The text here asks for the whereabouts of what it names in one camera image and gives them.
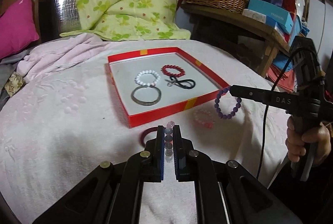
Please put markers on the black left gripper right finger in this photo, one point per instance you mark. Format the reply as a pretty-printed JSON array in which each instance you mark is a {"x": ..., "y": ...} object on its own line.
[{"x": 189, "y": 163}]

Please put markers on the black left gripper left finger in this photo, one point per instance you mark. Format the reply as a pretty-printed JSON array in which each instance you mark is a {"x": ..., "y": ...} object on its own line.
[{"x": 148, "y": 165}]

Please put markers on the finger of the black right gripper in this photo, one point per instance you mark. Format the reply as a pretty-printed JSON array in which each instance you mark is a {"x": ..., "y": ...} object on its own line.
[{"x": 254, "y": 94}]

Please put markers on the dark red bangle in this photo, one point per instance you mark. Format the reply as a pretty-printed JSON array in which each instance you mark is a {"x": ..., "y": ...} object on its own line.
[{"x": 146, "y": 135}]

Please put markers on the silver metal bangle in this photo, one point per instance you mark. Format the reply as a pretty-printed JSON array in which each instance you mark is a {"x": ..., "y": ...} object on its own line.
[{"x": 146, "y": 95}]

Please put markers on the person's right hand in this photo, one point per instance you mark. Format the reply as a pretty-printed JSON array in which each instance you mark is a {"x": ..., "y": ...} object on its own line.
[{"x": 295, "y": 142}]

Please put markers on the wooden side table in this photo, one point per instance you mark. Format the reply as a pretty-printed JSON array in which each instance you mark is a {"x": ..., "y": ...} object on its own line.
[{"x": 274, "y": 42}]

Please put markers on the white small box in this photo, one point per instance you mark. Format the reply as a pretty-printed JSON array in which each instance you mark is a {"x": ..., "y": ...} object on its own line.
[{"x": 254, "y": 15}]

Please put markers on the blue cardboard box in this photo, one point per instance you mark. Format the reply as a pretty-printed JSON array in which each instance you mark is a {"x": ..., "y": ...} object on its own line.
[{"x": 277, "y": 13}]

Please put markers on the red shallow box lid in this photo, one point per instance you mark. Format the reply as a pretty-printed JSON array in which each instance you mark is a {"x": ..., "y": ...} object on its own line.
[{"x": 144, "y": 68}]

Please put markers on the pink bed blanket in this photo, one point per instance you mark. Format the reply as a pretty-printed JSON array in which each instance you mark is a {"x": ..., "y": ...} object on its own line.
[{"x": 60, "y": 127}]

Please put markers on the floral patterned pouch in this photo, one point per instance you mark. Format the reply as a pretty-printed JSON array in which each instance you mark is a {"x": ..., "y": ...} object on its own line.
[{"x": 14, "y": 84}]

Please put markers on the grey cloth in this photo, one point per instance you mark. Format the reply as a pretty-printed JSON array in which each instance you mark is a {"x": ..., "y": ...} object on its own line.
[{"x": 8, "y": 66}]

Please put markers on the silver insulation sheet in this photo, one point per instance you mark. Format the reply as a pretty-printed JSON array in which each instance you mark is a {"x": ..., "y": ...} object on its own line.
[{"x": 66, "y": 16}]

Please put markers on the magenta pillow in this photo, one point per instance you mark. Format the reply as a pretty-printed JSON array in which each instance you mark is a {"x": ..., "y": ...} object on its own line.
[{"x": 17, "y": 28}]

